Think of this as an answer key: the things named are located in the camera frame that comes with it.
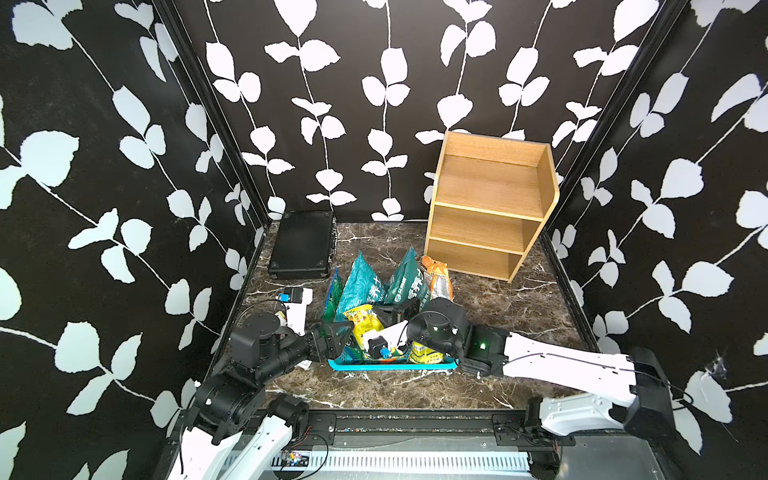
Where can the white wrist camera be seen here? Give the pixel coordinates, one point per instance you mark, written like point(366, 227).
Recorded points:
point(386, 344)
point(295, 300)

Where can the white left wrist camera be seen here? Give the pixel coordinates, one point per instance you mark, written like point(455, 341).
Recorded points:
point(295, 300)

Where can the black ribbed aluminium case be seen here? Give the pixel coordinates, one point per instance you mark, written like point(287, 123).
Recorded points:
point(303, 246)

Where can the green pink soil bag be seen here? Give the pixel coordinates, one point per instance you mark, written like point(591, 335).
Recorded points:
point(333, 297)

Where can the dark green fertilizer bag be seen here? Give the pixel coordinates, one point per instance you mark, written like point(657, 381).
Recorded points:
point(408, 282)

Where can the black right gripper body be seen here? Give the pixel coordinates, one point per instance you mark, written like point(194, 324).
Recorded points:
point(406, 315)

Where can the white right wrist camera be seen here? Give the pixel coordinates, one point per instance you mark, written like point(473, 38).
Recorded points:
point(386, 344)

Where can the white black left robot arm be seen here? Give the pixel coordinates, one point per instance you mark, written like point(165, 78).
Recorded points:
point(261, 349)

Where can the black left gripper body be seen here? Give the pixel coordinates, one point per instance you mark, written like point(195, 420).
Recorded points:
point(319, 351)

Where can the teal plastic basket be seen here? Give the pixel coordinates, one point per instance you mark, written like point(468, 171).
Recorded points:
point(367, 366)

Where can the yellow green fertilizer packet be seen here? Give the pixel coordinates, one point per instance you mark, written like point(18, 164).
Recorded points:
point(423, 355)
point(365, 320)

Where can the orange white fertilizer packet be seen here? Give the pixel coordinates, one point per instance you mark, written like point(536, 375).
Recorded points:
point(437, 278)

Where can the teal orange fertilizer bag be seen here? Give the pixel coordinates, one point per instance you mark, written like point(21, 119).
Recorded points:
point(363, 286)

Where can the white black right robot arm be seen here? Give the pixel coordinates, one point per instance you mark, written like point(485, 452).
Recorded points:
point(628, 392)

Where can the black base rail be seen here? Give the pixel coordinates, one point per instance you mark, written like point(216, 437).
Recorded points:
point(504, 427)

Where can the wooden two-tier shelf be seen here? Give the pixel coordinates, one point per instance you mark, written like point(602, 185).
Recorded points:
point(491, 199)

